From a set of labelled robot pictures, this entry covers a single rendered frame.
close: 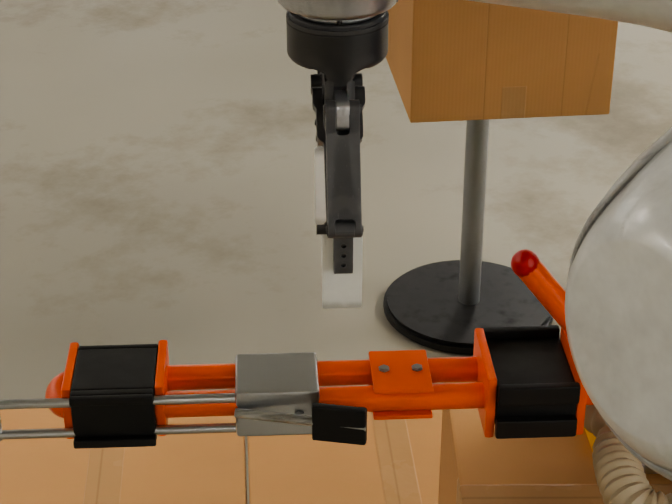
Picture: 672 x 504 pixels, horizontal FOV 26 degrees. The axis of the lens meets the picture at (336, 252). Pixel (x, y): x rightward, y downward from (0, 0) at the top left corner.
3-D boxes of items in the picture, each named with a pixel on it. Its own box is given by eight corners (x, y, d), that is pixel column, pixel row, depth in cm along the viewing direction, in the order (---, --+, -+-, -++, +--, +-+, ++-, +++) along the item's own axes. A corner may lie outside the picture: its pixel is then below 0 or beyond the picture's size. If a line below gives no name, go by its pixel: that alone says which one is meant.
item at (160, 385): (170, 387, 128) (167, 338, 126) (166, 436, 122) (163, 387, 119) (74, 389, 128) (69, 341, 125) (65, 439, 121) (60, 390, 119)
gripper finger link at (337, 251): (353, 206, 106) (355, 225, 104) (352, 266, 109) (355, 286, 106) (332, 207, 106) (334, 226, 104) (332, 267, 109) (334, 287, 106)
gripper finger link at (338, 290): (362, 222, 108) (362, 226, 107) (361, 303, 111) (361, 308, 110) (321, 223, 108) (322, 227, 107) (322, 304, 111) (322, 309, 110)
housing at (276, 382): (316, 391, 128) (316, 348, 126) (320, 437, 122) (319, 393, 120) (236, 394, 128) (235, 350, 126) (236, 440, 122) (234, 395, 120)
